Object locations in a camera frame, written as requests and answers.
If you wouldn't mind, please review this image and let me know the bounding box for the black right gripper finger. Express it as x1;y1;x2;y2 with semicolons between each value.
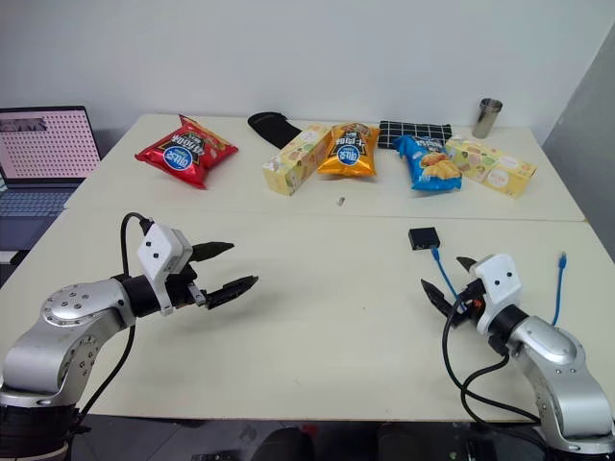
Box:
455;255;480;279
420;278;456;318

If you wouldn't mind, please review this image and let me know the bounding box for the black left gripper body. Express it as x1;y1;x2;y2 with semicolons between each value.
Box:
165;264;212;311

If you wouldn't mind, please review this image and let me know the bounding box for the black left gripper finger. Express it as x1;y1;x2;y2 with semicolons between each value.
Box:
206;275;259;311
190;241;235;264

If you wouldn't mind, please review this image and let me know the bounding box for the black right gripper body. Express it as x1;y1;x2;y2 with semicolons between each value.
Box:
450;279;486;322

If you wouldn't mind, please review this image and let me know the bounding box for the black network switch box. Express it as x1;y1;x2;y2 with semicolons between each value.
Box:
407;227;442;252

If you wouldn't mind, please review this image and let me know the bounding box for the red chip bag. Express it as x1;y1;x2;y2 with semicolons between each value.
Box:
134;113;240;191

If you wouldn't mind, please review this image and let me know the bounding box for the yellow printed carton box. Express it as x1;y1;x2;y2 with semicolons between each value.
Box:
261;123;333;197
444;136;538;200

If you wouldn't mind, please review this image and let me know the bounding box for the blue chip bag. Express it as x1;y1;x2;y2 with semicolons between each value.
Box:
392;133;465;192

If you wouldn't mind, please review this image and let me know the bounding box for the black oven mitt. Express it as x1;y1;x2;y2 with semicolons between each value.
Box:
247;111;305;151

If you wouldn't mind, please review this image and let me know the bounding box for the black white grid cloth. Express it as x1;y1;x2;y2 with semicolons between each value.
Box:
377;119;454;151

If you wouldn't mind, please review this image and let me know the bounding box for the steel cup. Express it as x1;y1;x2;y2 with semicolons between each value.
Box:
471;97;504;139

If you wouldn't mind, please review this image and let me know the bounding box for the orange chip bag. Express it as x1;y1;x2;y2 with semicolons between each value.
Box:
316;122;381;179

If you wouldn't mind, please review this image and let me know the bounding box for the open laptop computer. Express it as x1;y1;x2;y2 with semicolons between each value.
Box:
0;105;102;252

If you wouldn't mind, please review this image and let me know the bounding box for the blue Ethernet cable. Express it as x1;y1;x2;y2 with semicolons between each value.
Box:
429;244;571;328

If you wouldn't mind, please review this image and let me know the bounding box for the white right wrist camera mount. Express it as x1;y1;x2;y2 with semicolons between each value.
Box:
469;254;524;333

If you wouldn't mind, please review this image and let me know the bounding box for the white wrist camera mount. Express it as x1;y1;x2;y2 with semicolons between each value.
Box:
469;254;524;333
136;223;194;317

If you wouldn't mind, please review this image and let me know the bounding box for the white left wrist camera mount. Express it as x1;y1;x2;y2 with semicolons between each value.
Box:
136;223;194;317

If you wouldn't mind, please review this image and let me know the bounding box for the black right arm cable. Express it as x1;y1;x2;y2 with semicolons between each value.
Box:
440;297;544;426

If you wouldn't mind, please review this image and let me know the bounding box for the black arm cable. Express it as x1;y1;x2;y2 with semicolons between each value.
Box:
71;211;156;428
440;297;544;426

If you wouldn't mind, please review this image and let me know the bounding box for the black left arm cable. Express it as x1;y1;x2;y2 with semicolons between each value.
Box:
71;211;156;428

